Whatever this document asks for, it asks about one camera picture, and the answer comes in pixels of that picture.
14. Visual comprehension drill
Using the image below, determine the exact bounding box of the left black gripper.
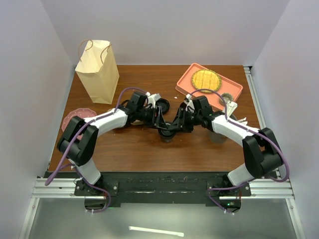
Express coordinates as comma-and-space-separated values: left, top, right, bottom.
137, 107, 166, 131

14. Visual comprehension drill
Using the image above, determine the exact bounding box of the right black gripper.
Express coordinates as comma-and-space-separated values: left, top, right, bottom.
168, 108, 201, 133

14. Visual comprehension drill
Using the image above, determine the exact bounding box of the black cup lid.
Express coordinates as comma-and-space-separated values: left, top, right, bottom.
158, 129, 175, 138
156, 98, 170, 115

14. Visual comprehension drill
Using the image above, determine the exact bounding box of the brown paper bag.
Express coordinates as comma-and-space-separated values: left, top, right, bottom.
75, 39, 119, 105

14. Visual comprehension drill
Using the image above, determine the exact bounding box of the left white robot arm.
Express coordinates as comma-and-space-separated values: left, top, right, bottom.
57, 92, 170, 195

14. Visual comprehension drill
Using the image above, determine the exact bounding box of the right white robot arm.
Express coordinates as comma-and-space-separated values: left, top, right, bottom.
168, 96, 285, 196

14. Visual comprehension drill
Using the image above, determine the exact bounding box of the cardboard cup carrier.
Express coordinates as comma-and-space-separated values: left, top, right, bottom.
108, 108, 144, 129

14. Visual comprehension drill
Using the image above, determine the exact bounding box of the yellow woven coaster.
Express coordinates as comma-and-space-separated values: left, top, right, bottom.
191, 69, 222, 93

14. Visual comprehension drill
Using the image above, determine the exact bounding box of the grey cup of stirrers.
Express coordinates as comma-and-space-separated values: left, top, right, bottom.
208, 101, 249, 144

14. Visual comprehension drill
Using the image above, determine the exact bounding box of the pink speckled plate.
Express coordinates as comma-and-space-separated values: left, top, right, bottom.
58, 108, 99, 149

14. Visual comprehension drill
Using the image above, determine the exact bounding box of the white strip on floor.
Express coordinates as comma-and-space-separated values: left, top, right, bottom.
128, 226, 184, 237

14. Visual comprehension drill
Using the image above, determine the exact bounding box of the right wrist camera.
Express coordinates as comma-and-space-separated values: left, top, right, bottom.
184, 94, 195, 113

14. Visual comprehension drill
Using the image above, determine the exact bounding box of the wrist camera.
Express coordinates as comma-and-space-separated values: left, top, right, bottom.
146, 92, 161, 108
184, 94, 195, 113

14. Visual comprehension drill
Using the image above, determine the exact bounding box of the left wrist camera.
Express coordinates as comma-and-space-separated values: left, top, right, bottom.
146, 92, 161, 108

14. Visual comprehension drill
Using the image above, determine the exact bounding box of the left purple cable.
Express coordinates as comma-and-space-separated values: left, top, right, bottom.
44, 87, 150, 215

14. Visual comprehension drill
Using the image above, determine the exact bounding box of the purple cable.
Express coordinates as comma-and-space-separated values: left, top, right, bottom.
186, 89, 290, 215
44, 87, 150, 215

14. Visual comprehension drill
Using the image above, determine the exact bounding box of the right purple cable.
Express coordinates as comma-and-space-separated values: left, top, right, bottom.
186, 89, 290, 215

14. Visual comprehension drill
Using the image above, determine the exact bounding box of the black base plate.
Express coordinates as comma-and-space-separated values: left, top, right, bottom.
44, 171, 280, 209

